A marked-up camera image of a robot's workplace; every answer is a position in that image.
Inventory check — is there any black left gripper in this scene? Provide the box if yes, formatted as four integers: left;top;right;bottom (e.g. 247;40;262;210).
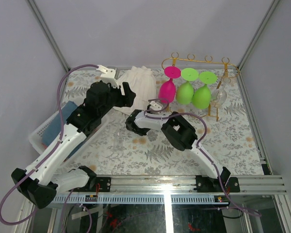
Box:
99;82;135;117

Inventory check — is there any magenta plastic wine glass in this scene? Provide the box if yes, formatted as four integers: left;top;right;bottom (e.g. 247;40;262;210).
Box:
158;66;181;103

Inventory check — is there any green plastic wine glass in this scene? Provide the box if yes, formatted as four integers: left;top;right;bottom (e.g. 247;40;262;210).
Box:
192;71;217;109
176;68;199;105

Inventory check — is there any clear wine glass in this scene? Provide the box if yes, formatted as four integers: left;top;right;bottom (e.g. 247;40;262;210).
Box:
210;77;231;108

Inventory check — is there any gold wire wine glass rack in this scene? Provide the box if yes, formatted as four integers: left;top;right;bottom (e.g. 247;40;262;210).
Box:
161;52;240;121

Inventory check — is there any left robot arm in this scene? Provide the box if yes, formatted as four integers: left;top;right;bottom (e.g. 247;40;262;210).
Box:
11;81;136;209

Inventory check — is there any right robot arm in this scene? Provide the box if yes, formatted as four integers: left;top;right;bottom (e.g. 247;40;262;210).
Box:
125;110;230;192

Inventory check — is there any white pleated cloth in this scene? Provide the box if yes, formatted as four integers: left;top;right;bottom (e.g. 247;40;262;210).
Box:
114;66;156;115

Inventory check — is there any blue folded towel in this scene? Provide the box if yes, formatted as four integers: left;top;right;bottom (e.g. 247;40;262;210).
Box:
42;101;78;148

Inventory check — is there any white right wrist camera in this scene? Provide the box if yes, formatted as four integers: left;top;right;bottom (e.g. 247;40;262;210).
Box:
147;100;168;114

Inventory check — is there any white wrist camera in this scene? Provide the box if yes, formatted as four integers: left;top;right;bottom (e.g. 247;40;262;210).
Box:
97;65;119;88
147;100;168;114

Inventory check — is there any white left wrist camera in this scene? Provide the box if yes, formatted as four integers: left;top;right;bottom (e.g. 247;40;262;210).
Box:
97;65;119;88

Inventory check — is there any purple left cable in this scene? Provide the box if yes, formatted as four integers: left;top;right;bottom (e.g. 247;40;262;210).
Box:
0;64;99;224

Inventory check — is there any purple cable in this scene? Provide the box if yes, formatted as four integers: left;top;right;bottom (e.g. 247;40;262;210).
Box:
144;98;262;218
0;64;99;224

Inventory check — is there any aluminium front rail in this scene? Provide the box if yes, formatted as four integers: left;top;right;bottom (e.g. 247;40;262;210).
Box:
26;175;288;204

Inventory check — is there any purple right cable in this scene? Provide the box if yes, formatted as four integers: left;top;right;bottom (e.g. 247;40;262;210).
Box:
144;98;262;218

